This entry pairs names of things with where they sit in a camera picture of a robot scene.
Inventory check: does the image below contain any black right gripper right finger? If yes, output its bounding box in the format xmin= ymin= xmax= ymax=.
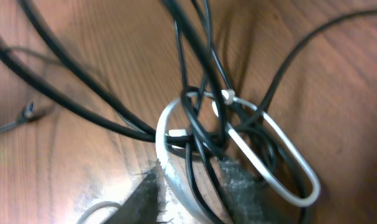
xmin=218 ymin=159 xmax=288 ymax=224

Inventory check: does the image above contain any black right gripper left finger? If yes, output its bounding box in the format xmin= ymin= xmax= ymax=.
xmin=104 ymin=169 xmax=159 ymax=224

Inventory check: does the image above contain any white USB cable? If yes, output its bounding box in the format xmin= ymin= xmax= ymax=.
xmin=155 ymin=89 xmax=322 ymax=224

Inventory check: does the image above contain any black USB cable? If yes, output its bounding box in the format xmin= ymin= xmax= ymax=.
xmin=0 ymin=0 xmax=377 ymax=224

